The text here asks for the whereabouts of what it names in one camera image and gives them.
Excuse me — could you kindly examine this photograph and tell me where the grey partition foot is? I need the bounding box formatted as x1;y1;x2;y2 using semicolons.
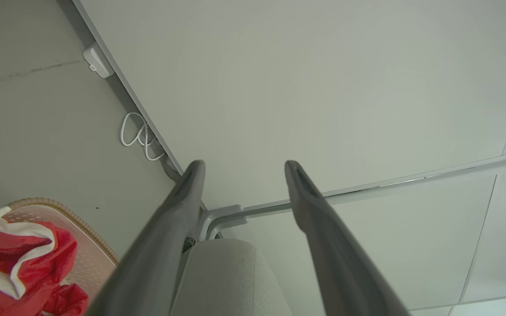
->
198;205;249;241

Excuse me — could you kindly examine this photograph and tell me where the beige plastic laundry basket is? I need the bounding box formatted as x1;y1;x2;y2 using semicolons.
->
0;197;120;316

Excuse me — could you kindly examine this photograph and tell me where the red and white garment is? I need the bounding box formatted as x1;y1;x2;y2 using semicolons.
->
0;219;89;316

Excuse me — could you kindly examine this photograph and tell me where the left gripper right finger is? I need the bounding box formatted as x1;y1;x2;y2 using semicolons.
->
285;160;412;316

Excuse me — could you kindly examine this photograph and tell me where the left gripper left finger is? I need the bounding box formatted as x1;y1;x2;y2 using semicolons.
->
87;160;206;316

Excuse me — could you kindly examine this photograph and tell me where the white power cable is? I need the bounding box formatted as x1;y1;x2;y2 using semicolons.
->
120;112;166;162

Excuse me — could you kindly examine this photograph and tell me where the white partition panel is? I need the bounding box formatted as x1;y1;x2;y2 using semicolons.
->
222;154;506;316
73;0;506;215

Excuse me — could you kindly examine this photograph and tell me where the grey fabric sofa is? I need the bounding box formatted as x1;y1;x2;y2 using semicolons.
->
172;239;293;316

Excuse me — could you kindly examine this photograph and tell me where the white power strip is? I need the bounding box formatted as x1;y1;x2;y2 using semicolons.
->
83;43;114;79

